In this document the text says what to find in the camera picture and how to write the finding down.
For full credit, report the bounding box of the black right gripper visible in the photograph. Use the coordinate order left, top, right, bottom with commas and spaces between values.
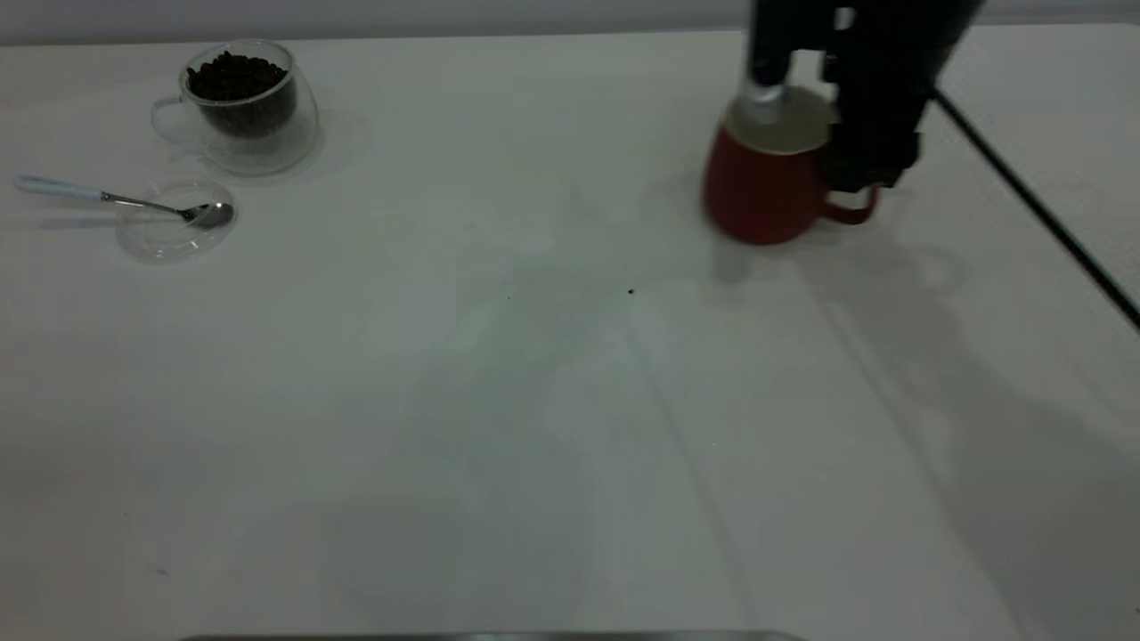
742, 0, 985, 193

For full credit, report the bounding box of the red ceramic mug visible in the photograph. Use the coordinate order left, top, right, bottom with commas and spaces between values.
702, 87, 881, 246

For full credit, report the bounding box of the metal spoon with white handle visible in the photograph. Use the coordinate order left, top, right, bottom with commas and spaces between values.
13, 175, 235, 231

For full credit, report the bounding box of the clear glass cup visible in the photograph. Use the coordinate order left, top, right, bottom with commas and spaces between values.
150, 39, 320, 176

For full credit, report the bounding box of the heap of coffee beans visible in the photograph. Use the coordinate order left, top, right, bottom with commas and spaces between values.
186, 52, 298, 139

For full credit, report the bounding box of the clear glass saucer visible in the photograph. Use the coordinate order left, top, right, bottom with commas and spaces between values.
116, 176, 238, 264

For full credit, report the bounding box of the black cable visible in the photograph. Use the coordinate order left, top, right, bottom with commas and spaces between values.
931, 89, 1140, 332

